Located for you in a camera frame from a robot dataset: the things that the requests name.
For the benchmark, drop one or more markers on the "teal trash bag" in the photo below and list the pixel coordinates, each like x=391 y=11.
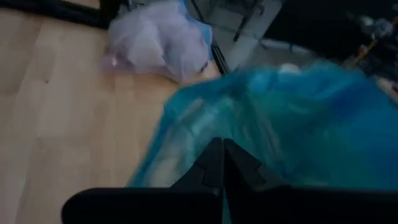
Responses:
x=295 y=124

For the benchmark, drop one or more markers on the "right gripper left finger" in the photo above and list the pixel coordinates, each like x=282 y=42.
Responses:
x=186 y=205

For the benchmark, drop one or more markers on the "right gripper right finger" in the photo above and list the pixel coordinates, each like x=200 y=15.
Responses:
x=264 y=205

